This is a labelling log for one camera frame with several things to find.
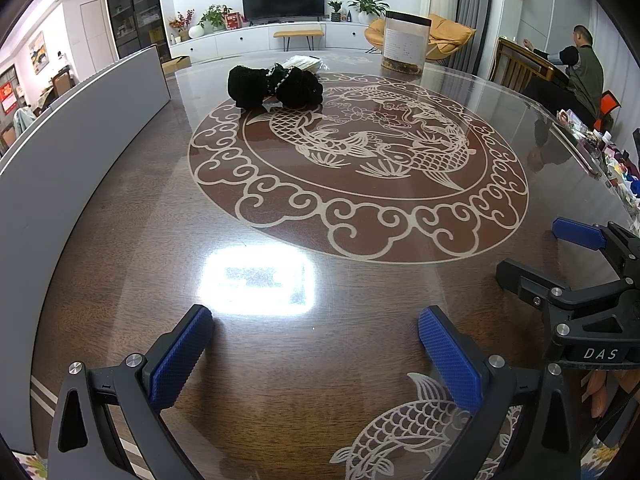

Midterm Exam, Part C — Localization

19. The red flower bouquet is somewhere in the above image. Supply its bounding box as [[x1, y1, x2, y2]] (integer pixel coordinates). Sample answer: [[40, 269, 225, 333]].
[[168, 9, 196, 40]]

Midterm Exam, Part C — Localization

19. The pile of small colourful items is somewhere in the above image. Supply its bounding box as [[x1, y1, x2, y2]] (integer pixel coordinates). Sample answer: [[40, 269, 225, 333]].
[[557, 107, 640, 221]]

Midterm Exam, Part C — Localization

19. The grey curtain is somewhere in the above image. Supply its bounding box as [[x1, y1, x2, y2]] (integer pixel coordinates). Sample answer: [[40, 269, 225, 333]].
[[457, 0, 493, 78]]

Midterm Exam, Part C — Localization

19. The white tv cabinet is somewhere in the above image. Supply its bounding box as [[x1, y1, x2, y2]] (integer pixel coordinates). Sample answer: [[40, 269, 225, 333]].
[[167, 20, 373, 61]]

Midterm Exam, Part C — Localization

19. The floral cloth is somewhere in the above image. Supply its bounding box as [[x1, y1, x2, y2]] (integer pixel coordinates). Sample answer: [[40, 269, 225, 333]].
[[580, 440, 640, 480], [10, 452, 51, 480]]

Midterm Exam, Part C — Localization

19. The dark glass display cabinet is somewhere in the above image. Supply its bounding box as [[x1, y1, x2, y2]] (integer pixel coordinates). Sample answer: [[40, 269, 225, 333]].
[[103, 0, 168, 61]]

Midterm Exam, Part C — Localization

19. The black television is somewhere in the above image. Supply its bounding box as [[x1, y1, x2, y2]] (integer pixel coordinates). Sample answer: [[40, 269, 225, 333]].
[[241, 0, 326, 23]]

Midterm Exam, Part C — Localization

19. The grey partition panel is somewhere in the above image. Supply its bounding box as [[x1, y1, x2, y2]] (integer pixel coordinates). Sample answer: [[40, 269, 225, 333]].
[[0, 44, 173, 456]]

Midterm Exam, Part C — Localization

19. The wooden dining chair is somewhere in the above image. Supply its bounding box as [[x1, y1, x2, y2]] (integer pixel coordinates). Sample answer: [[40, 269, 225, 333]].
[[489, 36, 556, 93]]

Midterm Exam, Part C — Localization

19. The brown wooden chair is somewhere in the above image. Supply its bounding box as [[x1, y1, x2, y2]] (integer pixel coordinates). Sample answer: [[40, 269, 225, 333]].
[[51, 66, 73, 98]]

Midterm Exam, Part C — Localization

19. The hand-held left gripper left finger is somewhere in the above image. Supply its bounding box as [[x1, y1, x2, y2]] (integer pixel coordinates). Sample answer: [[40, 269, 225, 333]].
[[47, 304, 216, 480]]

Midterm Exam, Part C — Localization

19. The clear jar with black lid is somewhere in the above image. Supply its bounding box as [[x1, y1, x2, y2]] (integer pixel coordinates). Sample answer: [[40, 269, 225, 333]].
[[381, 10, 432, 77]]

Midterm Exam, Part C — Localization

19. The framed landscape painting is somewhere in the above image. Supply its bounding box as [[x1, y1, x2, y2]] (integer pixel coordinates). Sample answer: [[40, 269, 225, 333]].
[[28, 30, 48, 76]]

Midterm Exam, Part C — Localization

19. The clear plastic bag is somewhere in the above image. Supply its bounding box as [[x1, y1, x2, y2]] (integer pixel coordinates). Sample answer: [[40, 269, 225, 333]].
[[277, 55, 331, 76]]

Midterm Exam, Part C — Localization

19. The black fabric pouch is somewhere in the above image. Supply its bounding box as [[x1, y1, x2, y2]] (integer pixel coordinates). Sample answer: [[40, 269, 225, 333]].
[[227, 62, 326, 111]]

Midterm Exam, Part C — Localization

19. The grey jacket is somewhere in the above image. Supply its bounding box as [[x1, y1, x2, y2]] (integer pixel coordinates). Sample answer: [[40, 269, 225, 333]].
[[14, 107, 36, 136]]

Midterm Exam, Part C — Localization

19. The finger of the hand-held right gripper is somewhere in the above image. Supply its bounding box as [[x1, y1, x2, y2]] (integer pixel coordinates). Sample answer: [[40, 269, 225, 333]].
[[496, 257, 640, 343], [552, 216, 640, 286]]

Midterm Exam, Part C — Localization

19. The green potted plant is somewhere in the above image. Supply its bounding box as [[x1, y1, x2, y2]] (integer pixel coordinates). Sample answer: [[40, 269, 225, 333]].
[[197, 4, 233, 31]]

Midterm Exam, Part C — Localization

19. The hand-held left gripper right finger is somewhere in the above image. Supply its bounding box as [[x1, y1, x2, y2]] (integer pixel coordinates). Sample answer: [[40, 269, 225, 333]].
[[417, 305, 583, 480]]

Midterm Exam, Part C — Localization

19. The large leafy potted plant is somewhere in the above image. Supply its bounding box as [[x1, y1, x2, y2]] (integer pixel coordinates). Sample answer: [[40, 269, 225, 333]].
[[348, 0, 390, 26]]

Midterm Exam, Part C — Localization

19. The wooden bench with metal legs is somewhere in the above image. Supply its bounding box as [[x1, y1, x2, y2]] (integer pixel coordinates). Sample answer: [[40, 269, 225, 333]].
[[272, 29, 325, 53]]

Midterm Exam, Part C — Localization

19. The person's right hand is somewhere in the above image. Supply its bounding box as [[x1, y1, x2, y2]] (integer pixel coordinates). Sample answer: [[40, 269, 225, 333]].
[[580, 370, 640, 421]]

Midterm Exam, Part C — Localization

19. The brown cardboard box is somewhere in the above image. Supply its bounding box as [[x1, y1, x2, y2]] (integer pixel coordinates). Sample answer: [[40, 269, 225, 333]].
[[161, 55, 191, 76]]

